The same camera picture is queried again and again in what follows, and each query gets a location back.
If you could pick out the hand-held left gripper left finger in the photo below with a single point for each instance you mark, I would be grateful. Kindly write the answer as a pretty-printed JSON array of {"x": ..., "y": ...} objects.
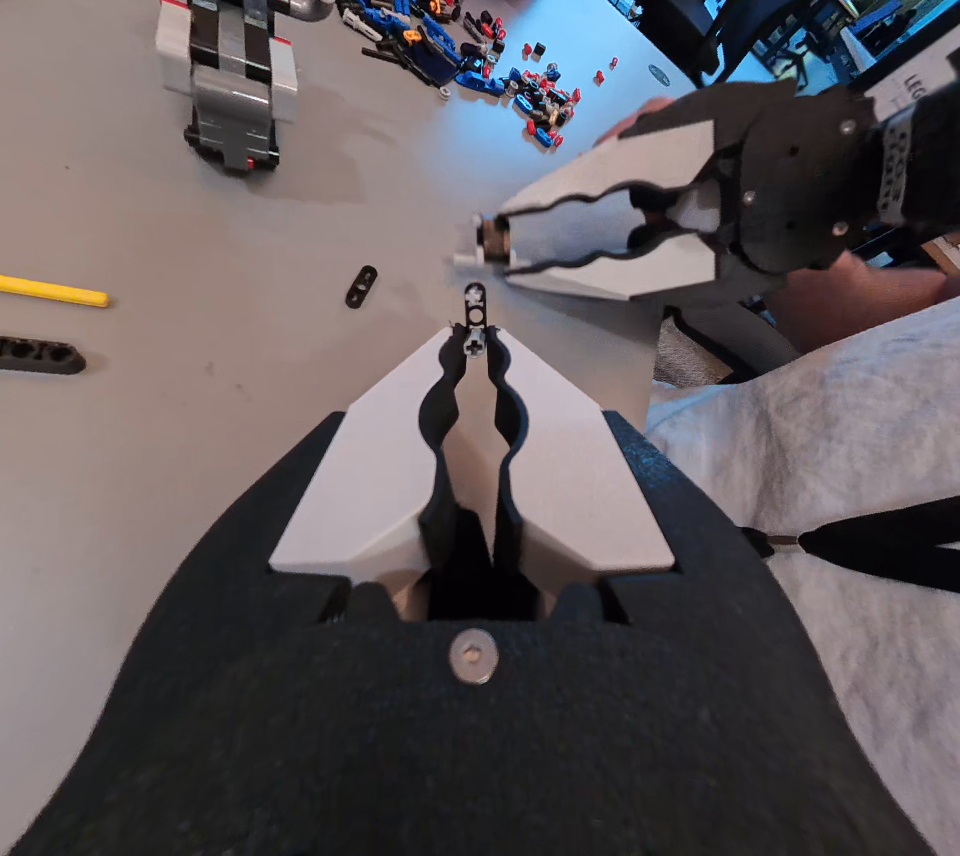
[{"x": 352, "y": 496}]

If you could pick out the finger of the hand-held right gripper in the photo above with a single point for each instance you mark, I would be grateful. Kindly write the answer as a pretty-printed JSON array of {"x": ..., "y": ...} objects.
[
  {"x": 637, "y": 158},
  {"x": 637, "y": 282}
]

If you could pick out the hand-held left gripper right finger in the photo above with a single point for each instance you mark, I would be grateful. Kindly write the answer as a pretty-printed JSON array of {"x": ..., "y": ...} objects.
[{"x": 585, "y": 496}]

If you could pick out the small black grey lego assembly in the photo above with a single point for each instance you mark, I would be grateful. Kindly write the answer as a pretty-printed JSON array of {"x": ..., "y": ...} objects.
[{"x": 475, "y": 305}]

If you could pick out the short black lego beam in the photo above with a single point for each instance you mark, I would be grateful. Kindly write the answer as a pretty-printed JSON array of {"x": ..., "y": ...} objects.
[{"x": 361, "y": 286}]

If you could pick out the pile of small lego pins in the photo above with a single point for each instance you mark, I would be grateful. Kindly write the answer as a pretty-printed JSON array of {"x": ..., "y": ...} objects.
[{"x": 420, "y": 38}]

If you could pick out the long-holed black lego beam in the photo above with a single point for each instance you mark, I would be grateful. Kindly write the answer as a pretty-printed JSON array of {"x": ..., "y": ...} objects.
[{"x": 37, "y": 355}]

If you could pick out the yellow lego axle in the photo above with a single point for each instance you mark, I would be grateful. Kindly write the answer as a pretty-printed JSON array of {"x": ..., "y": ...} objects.
[{"x": 52, "y": 290}]

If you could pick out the partly built grey lego model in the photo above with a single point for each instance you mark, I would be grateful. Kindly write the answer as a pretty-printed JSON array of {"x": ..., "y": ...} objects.
[{"x": 232, "y": 106}]

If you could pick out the person's right hand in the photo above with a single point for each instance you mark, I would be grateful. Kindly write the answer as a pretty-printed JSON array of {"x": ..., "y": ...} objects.
[{"x": 637, "y": 117}]

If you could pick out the black office chair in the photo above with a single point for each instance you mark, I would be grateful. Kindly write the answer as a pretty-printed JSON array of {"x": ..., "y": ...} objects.
[{"x": 675, "y": 8}]

